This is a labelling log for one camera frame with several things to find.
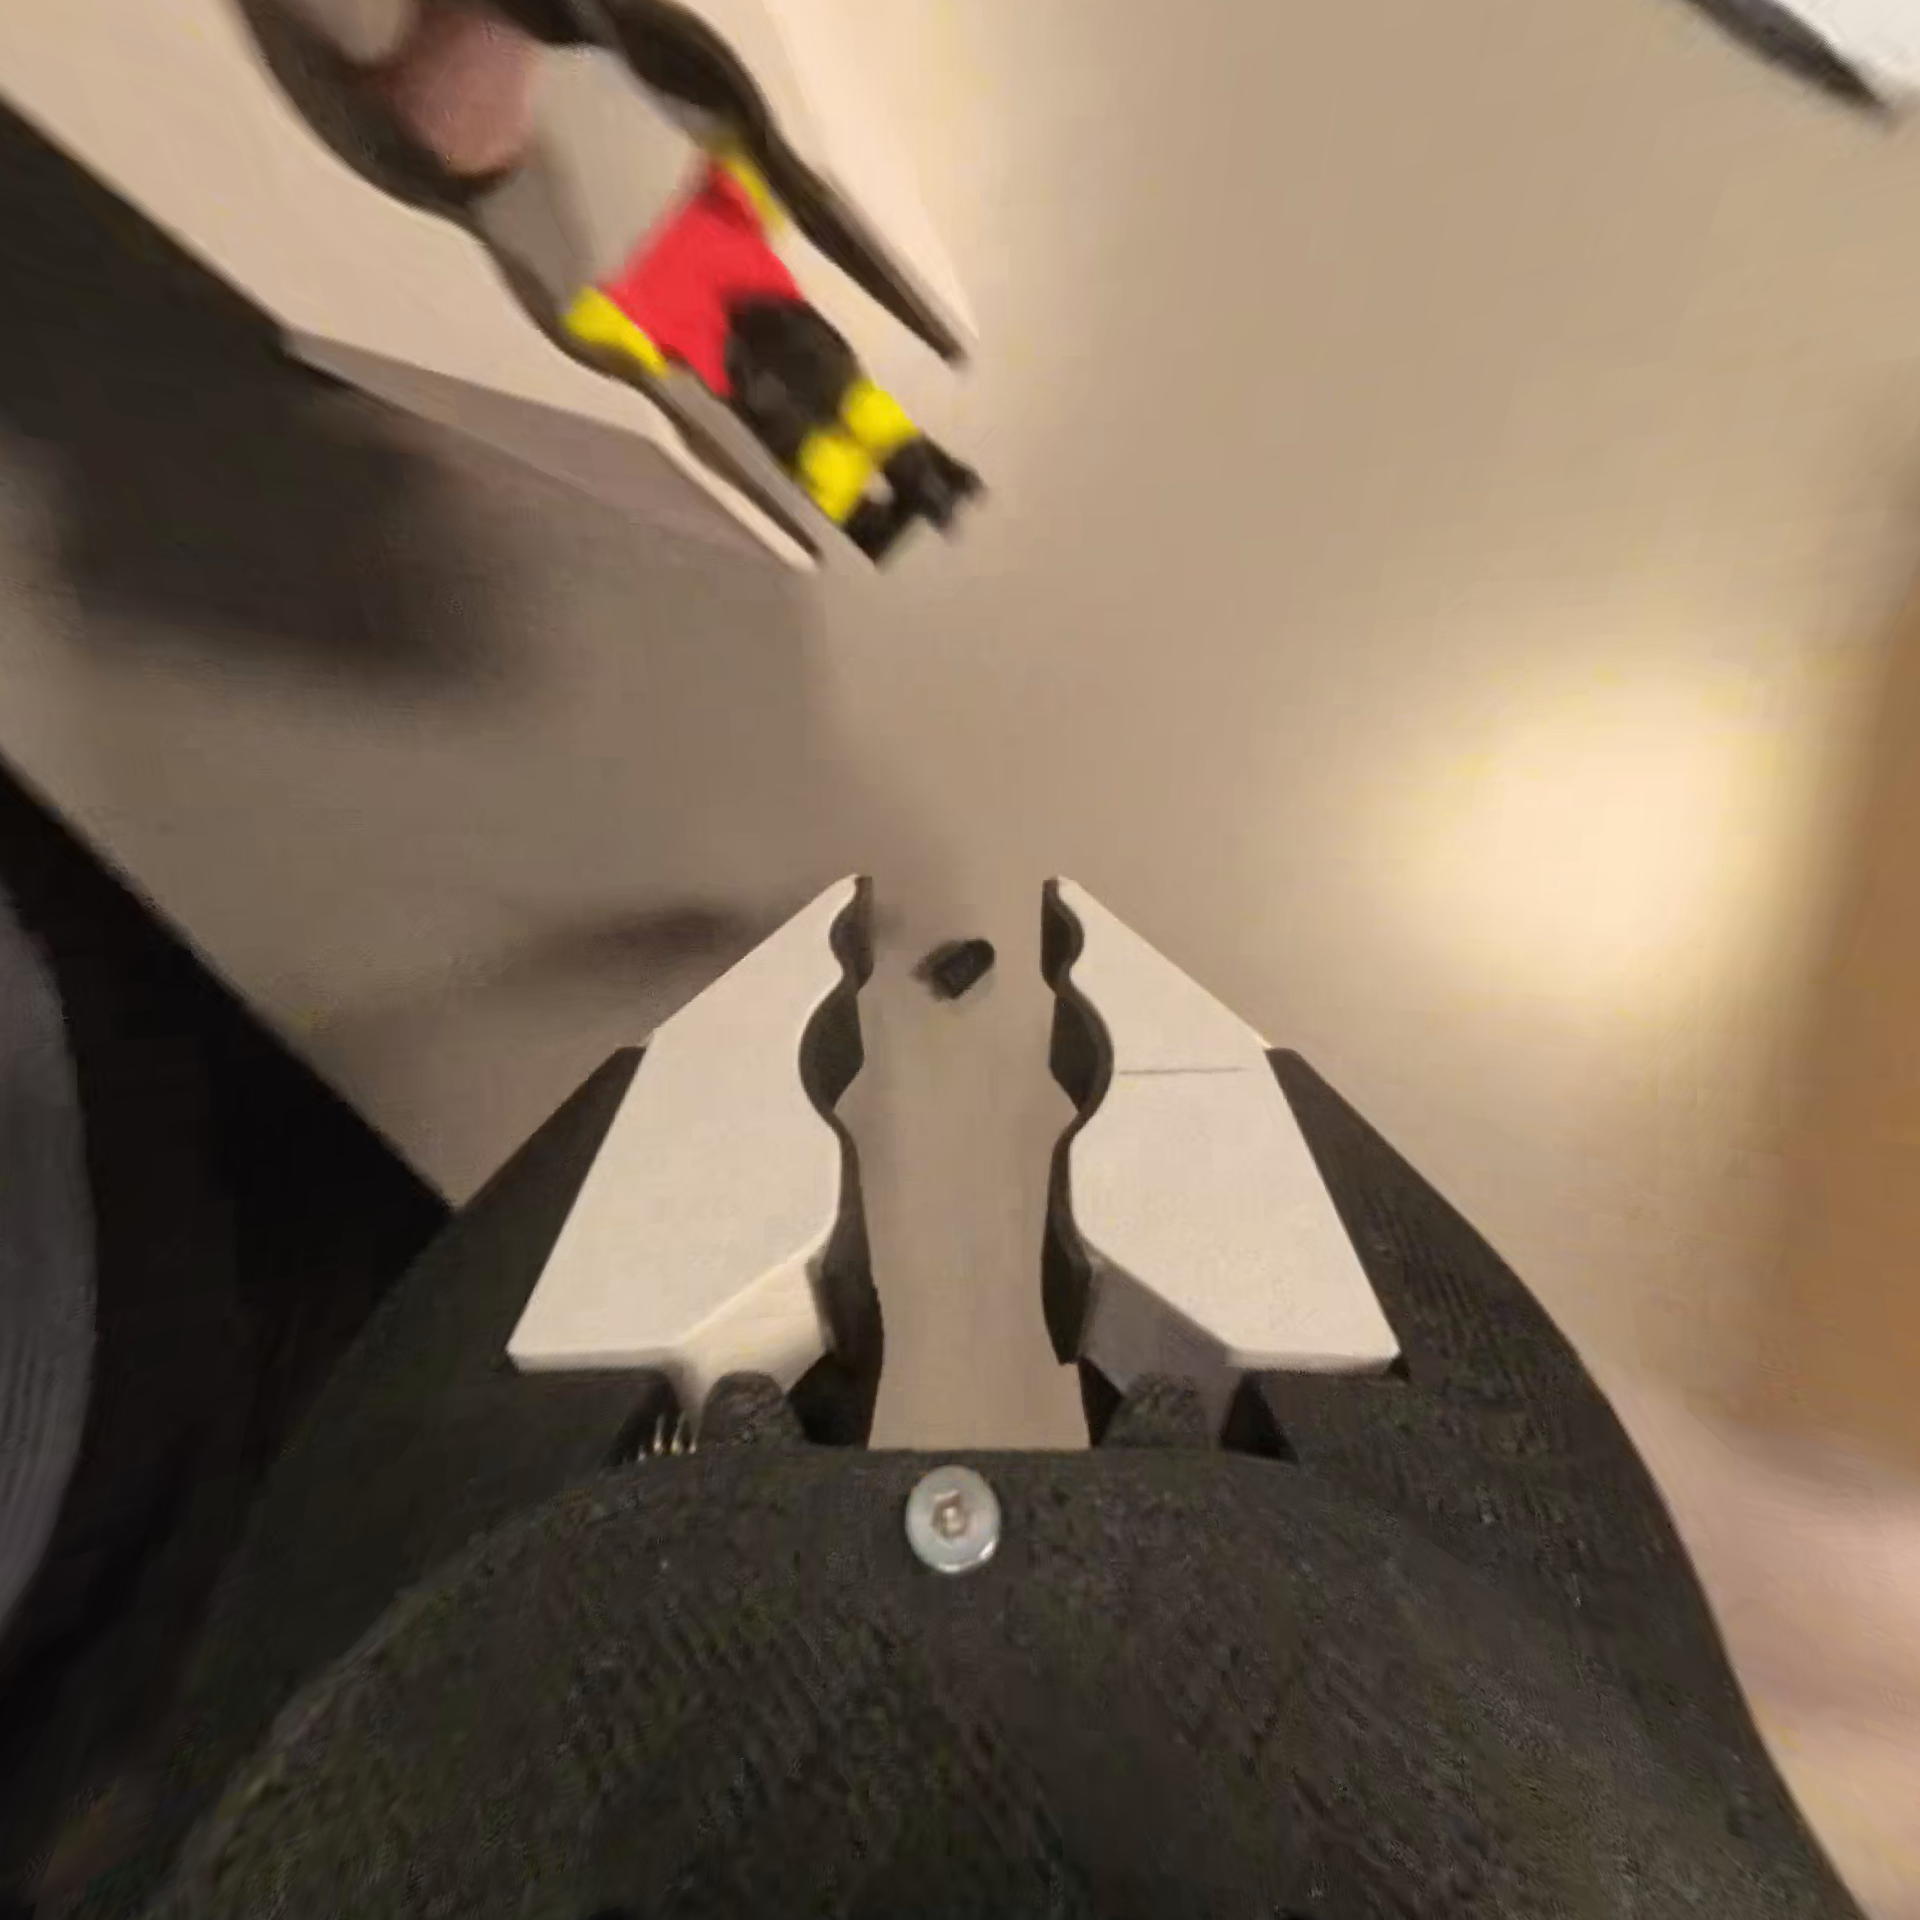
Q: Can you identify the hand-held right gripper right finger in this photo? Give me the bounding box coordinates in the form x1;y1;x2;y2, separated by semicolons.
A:
1040;873;1408;1396

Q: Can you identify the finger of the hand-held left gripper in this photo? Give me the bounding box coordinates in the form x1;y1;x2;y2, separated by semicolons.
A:
591;0;975;372
0;0;876;576

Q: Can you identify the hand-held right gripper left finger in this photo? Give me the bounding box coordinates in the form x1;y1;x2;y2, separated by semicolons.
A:
507;873;879;1396

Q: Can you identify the black red yellow lego assembly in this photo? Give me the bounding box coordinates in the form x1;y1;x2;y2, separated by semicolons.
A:
563;152;986;570

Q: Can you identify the person's left hand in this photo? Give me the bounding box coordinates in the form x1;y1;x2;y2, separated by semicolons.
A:
367;0;543;178

